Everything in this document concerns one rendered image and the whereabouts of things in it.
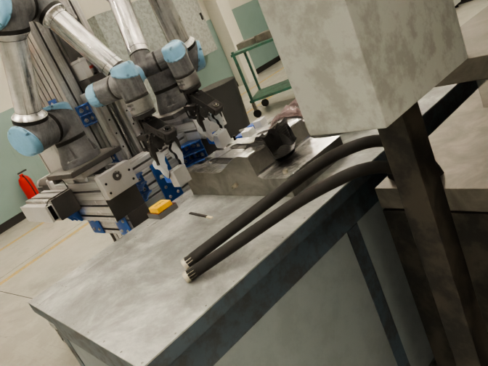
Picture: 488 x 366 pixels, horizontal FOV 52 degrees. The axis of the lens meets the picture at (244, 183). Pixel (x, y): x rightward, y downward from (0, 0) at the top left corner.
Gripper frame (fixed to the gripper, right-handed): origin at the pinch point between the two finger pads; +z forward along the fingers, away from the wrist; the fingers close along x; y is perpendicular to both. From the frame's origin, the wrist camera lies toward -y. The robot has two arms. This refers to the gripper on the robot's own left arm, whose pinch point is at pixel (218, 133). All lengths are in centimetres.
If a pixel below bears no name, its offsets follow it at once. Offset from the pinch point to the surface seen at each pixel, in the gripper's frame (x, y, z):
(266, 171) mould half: 15.8, -36.8, 0.6
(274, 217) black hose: 38, -61, -6
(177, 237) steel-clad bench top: 44.3, -21.8, 5.3
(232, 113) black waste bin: -231, 288, 143
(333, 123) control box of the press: 39, -88, -33
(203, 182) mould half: 19.9, -8.3, 5.8
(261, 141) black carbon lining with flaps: 10.9, -34.1, -6.5
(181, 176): 29.0, -14.1, -4.7
